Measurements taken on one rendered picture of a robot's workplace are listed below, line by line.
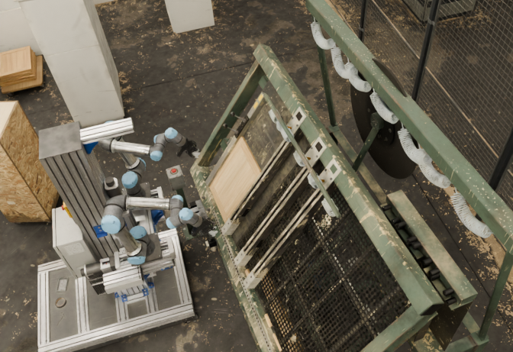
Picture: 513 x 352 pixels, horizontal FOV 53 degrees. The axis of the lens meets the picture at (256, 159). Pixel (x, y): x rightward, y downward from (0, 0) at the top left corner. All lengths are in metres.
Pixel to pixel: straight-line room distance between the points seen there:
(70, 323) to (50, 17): 2.82
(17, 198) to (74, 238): 1.57
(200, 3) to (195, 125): 1.95
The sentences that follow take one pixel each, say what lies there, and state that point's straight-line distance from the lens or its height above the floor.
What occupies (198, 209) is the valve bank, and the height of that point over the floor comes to 0.76.
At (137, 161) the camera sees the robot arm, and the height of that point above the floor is 1.30.
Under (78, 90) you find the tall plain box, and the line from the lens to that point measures 5.99.
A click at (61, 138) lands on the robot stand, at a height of 2.03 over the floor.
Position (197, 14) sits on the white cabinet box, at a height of 0.22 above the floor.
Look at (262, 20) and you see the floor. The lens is 7.50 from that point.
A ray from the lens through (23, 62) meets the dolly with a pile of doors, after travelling 7.20.
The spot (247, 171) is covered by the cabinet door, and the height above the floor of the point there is 1.26.
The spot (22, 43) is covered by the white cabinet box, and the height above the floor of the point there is 0.23.
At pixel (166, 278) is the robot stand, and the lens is 4.67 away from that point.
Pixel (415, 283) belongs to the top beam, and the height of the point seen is 1.90.
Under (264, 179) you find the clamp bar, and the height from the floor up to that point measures 1.40.
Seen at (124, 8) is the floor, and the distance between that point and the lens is 8.21.
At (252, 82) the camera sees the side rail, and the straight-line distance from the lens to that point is 3.99.
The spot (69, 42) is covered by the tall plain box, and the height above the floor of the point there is 1.19.
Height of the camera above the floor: 4.22
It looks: 49 degrees down
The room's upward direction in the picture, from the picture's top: 6 degrees counter-clockwise
